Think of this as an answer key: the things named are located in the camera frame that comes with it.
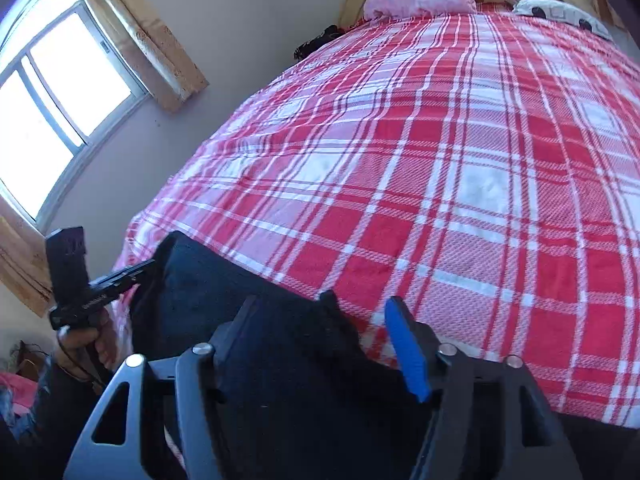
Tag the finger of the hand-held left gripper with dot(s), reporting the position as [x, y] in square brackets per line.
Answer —
[125, 276]

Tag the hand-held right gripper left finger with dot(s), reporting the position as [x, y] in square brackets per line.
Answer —
[227, 341]

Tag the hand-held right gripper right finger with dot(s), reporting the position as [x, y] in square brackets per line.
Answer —
[405, 350]

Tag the black pants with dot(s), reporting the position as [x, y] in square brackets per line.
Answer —
[300, 360]

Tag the person's left forearm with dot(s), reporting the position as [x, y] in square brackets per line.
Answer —
[50, 410]

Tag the person's left hand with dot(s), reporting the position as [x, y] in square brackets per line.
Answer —
[102, 345]

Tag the beige curtain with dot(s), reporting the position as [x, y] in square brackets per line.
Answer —
[22, 265]
[145, 35]

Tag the large window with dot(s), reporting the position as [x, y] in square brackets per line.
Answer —
[60, 90]

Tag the red plaid blanket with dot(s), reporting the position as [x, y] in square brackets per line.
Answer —
[425, 170]

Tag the dark cloth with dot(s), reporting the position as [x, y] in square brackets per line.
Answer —
[315, 42]

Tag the white patterned pillow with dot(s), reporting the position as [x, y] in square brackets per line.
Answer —
[560, 15]

